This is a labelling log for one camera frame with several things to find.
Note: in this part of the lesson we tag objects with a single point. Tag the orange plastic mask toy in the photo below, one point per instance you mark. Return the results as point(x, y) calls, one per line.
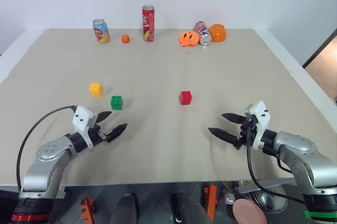
point(188, 38)

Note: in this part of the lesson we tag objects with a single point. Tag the green toy block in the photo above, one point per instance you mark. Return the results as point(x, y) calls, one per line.
point(117, 102)

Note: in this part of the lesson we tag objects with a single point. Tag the dark rounded robot leg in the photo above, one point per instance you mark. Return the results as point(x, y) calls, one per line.
point(188, 209)
point(128, 209)

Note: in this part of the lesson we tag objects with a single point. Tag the red white blue soda can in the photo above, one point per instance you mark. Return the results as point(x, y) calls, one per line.
point(203, 33)

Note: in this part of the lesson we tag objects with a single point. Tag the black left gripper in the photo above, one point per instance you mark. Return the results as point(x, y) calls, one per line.
point(98, 134)

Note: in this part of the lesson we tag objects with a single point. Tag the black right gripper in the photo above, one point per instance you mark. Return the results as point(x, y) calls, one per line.
point(245, 131)

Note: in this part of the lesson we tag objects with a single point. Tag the orange clamp tool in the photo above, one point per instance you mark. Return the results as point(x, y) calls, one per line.
point(88, 209)
point(211, 199)

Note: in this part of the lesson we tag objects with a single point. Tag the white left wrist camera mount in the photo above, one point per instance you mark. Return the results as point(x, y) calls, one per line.
point(82, 121)

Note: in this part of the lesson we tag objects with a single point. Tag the blue and yellow drink can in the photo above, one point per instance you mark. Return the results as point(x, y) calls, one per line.
point(101, 31)

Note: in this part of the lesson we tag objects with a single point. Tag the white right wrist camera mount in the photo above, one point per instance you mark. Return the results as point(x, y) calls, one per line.
point(259, 121)

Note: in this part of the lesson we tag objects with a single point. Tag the shiny metal bowl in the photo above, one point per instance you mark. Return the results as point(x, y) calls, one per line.
point(272, 200)

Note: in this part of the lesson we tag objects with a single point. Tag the tall red drink can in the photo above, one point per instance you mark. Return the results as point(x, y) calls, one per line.
point(148, 23)

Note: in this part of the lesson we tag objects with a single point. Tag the red toy block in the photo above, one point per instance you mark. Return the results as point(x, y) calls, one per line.
point(186, 98)

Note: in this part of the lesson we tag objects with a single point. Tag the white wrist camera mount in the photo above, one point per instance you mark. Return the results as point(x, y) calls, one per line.
point(82, 121)
point(259, 121)

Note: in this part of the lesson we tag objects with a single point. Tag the pink round disc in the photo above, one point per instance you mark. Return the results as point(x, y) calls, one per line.
point(248, 212)

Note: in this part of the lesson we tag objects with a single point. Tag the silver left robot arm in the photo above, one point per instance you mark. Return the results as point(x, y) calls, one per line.
point(44, 163)

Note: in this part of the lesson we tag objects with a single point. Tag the small orange ball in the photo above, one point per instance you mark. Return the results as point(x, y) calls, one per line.
point(125, 38)

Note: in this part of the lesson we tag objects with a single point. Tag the yellow toy block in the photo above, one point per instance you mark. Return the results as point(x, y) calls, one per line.
point(95, 89)

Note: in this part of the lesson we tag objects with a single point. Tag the orange plastic cup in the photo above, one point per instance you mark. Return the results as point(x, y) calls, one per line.
point(218, 33)

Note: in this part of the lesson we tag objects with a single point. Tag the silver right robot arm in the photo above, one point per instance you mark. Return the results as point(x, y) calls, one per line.
point(302, 155)

